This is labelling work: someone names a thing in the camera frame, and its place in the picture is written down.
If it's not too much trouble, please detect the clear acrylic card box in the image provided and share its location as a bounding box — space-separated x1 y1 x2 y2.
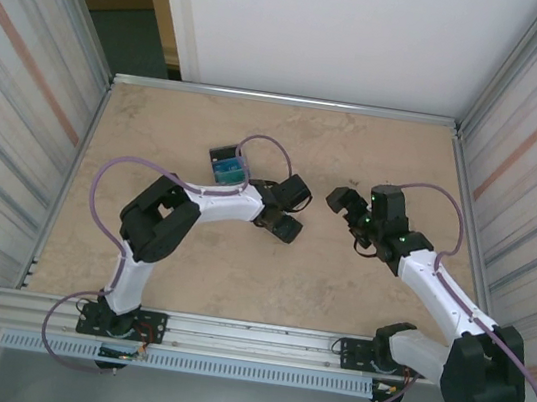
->
204 141 258 190

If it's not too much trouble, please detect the green card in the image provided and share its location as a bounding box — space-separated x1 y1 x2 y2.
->
215 165 253 189

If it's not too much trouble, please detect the blue card with print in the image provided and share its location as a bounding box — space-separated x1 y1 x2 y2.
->
211 154 248 178

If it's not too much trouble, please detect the black card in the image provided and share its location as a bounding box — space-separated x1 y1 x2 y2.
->
208 141 241 166

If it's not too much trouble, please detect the aluminium table edge bar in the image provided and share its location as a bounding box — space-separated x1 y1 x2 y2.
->
22 72 115 299
423 133 529 352

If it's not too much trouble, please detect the small green circuit board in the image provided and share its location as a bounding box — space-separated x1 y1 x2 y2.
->
97 345 149 364

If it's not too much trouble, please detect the aluminium frame crossbar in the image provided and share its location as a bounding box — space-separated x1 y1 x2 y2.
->
110 68 465 136

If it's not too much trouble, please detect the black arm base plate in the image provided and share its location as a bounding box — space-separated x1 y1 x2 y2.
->
329 334 429 385
75 298 170 347

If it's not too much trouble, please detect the aluminium mounting rail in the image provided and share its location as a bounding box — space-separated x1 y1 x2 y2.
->
0 284 449 393

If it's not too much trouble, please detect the grey slotted cable duct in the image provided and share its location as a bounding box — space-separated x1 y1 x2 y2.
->
0 325 377 402

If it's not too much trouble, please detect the aluminium frame post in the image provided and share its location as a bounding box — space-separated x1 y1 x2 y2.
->
457 0 537 151
23 0 128 91

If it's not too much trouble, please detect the white door frame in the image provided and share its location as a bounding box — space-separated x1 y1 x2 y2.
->
138 0 214 85

